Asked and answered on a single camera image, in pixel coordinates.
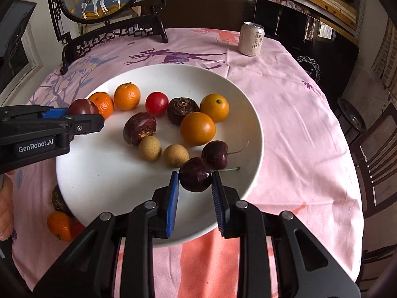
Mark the dark wrinkled date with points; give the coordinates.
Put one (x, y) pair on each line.
(59, 200)

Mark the black patterned panel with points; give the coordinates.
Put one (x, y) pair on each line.
(310, 43)

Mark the person's left hand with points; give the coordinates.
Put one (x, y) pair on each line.
(5, 208)

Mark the dark purple tomato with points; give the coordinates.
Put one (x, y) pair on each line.
(83, 106)

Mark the mandarin orange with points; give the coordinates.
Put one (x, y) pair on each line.
(127, 96)
(60, 226)
(102, 105)

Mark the dark wooden chair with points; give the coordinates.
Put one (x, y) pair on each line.
(378, 167)

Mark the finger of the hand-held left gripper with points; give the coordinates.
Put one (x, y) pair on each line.
(88, 124)
(54, 113)

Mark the pink printed tablecloth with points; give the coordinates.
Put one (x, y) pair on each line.
(294, 130)

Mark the smooth orange kumquat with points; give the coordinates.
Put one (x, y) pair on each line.
(198, 128)
(214, 107)

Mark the red cherry tomato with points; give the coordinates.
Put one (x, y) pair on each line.
(157, 103)
(78, 229)

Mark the round dark stool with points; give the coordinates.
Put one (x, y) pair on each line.
(352, 115)

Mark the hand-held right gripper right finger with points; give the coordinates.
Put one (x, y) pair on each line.
(219, 208)

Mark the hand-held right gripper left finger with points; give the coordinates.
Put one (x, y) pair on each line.
(172, 211)

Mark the tan longan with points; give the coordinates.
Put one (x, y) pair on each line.
(176, 155)
(149, 148)

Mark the white ceramic plate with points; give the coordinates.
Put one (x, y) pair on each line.
(108, 173)

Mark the pale drink can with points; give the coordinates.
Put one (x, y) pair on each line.
(251, 40)

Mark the dark water chestnut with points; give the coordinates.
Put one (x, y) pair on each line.
(183, 110)
(139, 128)

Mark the dark framed window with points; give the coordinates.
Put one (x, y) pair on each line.
(17, 37)

